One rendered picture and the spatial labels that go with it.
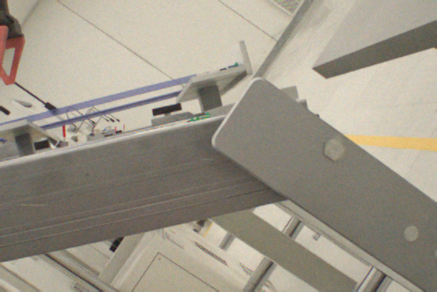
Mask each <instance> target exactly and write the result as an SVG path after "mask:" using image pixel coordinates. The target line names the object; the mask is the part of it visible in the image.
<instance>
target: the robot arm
mask: <svg viewBox="0 0 437 292"><path fill-rule="evenodd" d="M8 7H9V4H8V1H7V0H0V77H1V78H2V80H3V82H5V85H10V84H14V83H15V80H16V74H17V70H18V65H19V61H20V57H21V54H22V50H23V46H24V43H25V39H24V34H22V31H21V27H20V25H21V24H20V23H19V20H17V19H16V18H15V17H13V16H12V15H10V14H9V8H8ZM10 48H15V53H14V57H13V61H12V68H11V71H10V75H9V76H7V74H6V73H5V71H4V69H3V67H2V60H3V56H4V51H5V50H6V49H10Z"/></svg>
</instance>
